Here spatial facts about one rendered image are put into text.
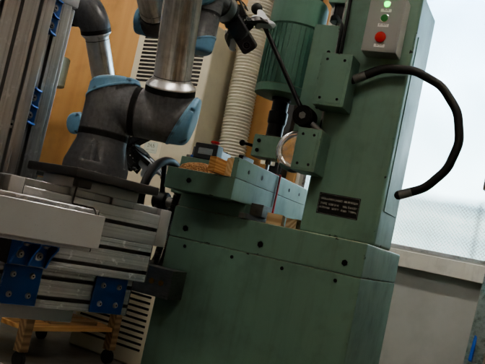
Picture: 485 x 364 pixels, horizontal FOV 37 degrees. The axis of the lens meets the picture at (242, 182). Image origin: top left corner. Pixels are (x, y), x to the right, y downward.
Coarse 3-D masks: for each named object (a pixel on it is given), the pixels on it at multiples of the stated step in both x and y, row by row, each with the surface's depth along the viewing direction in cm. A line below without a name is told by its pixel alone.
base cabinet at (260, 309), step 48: (192, 240) 206; (192, 288) 203; (240, 288) 197; (288, 288) 192; (336, 288) 187; (384, 288) 212; (192, 336) 201; (240, 336) 195; (288, 336) 190; (336, 336) 185
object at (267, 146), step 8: (256, 136) 223; (264, 136) 222; (272, 136) 221; (256, 144) 223; (264, 144) 222; (272, 144) 221; (256, 152) 222; (264, 152) 221; (272, 152) 220; (272, 160) 224
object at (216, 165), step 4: (212, 156) 190; (212, 160) 190; (216, 160) 189; (220, 160) 192; (224, 160) 194; (212, 164) 190; (216, 164) 190; (220, 164) 192; (224, 164) 194; (208, 168) 190; (212, 168) 190; (216, 168) 190; (220, 168) 192; (224, 168) 195; (212, 172) 192; (216, 172) 191; (220, 172) 193
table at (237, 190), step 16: (176, 176) 200; (192, 176) 198; (208, 176) 197; (224, 176) 195; (176, 192) 224; (192, 192) 200; (208, 192) 196; (224, 192) 194; (240, 192) 198; (256, 192) 208; (272, 208) 221; (288, 208) 234
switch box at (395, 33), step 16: (384, 0) 200; (400, 0) 198; (368, 16) 201; (400, 16) 197; (368, 32) 200; (384, 32) 198; (400, 32) 197; (368, 48) 199; (384, 48) 197; (400, 48) 199
